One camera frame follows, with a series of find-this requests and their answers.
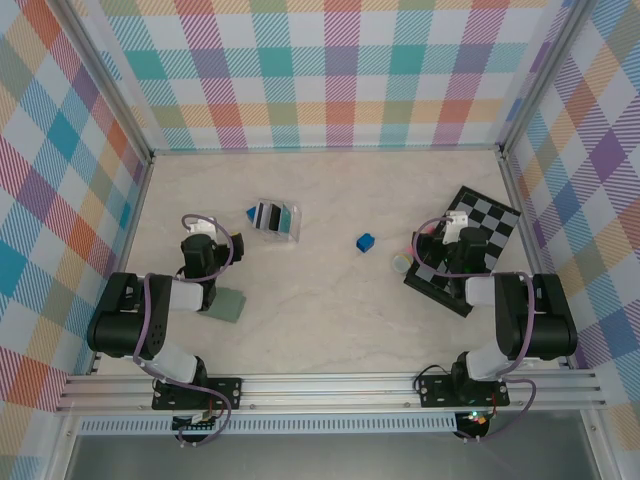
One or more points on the green card holder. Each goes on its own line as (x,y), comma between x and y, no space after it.
(227,307)

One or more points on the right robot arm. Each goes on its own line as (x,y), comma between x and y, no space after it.
(520,320)

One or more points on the blue card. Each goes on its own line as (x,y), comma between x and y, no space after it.
(251,212)

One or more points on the white striped card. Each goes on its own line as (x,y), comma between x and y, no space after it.
(261,215)

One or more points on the black card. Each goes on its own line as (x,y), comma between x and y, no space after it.
(274,220)

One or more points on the teal card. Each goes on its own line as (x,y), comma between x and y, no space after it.
(286,220)

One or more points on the clear acrylic card stand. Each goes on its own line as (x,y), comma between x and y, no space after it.
(295,227)

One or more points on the black grey chessboard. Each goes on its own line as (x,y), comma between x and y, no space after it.
(492,220)

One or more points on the pink toy microphone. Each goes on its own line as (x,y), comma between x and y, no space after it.
(401,263)

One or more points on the blue toy block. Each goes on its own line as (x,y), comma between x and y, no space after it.
(365,243)

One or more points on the small circuit board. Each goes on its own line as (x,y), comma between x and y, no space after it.
(477,419)
(197,425)

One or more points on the aluminium side rail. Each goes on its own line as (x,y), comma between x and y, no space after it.
(125,245)
(516,192)

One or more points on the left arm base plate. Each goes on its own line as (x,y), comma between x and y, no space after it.
(225,392)

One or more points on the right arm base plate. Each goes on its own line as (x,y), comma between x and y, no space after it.
(435,392)

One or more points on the thin aluminium wall rail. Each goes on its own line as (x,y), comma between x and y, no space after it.
(325,149)

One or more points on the long aluminium rail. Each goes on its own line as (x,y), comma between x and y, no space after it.
(325,392)

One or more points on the aluminium frame post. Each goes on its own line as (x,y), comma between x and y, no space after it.
(112,75)
(539,75)

